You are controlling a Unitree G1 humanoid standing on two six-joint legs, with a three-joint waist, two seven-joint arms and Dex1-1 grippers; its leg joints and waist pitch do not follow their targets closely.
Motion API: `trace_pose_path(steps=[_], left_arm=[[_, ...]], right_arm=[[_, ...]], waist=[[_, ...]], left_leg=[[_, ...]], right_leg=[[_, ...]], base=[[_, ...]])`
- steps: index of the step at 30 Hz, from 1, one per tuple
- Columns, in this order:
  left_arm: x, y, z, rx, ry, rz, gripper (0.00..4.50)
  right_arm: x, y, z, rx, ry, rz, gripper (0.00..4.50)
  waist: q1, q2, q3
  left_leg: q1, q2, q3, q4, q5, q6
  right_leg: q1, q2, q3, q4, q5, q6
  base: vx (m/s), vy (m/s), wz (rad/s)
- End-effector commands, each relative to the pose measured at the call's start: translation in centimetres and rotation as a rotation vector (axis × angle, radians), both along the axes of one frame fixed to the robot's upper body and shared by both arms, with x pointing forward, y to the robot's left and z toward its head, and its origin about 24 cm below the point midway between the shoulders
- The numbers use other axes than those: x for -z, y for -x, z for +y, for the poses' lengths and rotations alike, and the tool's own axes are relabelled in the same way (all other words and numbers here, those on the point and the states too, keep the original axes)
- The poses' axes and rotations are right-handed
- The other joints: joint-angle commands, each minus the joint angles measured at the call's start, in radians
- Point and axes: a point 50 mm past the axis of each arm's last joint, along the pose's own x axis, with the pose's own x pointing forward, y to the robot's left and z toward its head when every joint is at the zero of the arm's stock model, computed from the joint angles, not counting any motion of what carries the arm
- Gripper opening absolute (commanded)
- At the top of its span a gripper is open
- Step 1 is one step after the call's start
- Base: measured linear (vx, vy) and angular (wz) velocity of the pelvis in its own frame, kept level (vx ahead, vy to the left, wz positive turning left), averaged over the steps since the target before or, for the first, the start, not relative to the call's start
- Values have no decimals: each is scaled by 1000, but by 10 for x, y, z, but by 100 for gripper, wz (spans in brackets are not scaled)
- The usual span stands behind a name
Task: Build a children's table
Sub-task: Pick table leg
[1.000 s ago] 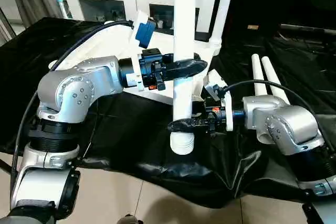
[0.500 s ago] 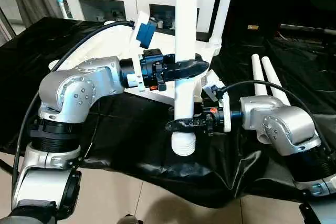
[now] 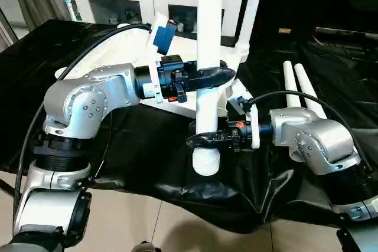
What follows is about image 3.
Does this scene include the white plastic table top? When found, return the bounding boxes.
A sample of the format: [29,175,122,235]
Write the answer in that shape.
[55,24,250,120]

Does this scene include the white plastic table leg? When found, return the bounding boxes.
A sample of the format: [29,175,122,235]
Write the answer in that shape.
[193,0,225,176]
[294,63,329,120]
[235,0,268,53]
[282,60,302,111]

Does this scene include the black mat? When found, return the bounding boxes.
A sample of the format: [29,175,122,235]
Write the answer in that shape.
[0,19,378,234]

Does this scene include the black stand leg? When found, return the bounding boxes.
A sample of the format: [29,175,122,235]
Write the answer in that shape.
[0,178,15,197]

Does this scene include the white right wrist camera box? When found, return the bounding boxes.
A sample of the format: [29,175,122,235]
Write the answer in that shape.
[227,81,256,118]

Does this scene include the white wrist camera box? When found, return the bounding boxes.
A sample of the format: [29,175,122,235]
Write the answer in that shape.
[149,12,179,57]
[227,81,256,118]

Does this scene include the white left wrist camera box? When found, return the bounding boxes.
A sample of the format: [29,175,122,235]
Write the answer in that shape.
[149,12,179,57]

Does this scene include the black metal rail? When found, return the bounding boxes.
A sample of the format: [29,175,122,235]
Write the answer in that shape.
[316,25,378,38]

